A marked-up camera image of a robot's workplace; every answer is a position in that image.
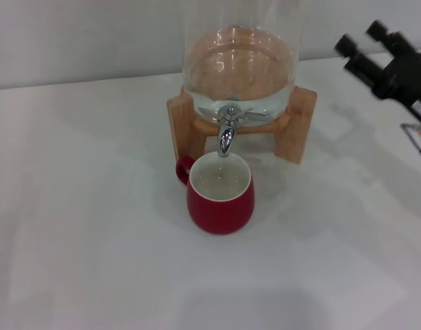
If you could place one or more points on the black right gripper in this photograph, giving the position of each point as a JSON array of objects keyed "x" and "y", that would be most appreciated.
[{"x": 406, "y": 79}]

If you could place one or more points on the red ceramic cup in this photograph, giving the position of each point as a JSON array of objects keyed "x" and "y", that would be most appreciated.
[{"x": 217, "y": 216}]

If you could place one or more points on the chrome faucet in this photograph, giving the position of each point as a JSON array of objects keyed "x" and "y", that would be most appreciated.
[{"x": 226, "y": 137}]

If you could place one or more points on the glass water dispenser jar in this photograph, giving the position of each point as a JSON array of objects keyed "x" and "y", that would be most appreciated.
[{"x": 241, "y": 68}]

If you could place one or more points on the wooden dispenser stand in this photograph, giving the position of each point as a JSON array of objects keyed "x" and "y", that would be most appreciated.
[{"x": 186, "y": 130}]

